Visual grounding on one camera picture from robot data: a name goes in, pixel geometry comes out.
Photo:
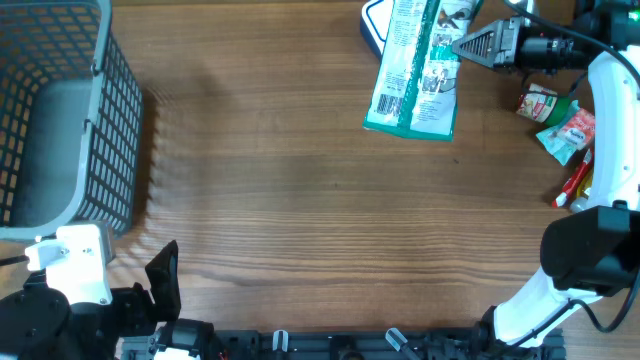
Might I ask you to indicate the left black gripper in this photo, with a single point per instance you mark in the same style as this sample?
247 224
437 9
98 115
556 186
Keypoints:
137 301

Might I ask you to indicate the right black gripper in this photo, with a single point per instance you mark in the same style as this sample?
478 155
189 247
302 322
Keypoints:
502 37

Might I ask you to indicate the green lid spice jar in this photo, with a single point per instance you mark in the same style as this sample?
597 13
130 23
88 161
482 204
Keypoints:
542 105

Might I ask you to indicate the dark green box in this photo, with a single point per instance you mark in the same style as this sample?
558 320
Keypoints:
415 94

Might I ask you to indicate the green white snack pack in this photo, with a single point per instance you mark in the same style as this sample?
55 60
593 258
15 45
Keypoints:
553 143

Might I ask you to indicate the red juice carton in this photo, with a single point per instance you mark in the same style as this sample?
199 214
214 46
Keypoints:
579 130

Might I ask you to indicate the red slim stick packet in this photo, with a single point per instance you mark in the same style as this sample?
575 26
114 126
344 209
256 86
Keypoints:
571 185

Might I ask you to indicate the yellow liquid bottle grey cap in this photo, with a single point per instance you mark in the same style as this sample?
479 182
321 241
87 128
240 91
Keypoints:
582 194

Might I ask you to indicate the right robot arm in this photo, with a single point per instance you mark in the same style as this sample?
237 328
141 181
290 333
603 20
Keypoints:
594 253

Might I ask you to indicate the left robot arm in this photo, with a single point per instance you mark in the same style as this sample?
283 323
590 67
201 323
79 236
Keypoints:
39 322

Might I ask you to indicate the white barcode scanner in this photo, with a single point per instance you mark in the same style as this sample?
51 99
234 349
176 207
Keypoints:
374 24

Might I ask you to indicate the grey plastic mesh basket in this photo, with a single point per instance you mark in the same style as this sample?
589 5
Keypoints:
71 119

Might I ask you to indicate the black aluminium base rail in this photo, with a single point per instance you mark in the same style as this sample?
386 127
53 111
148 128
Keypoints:
447 343

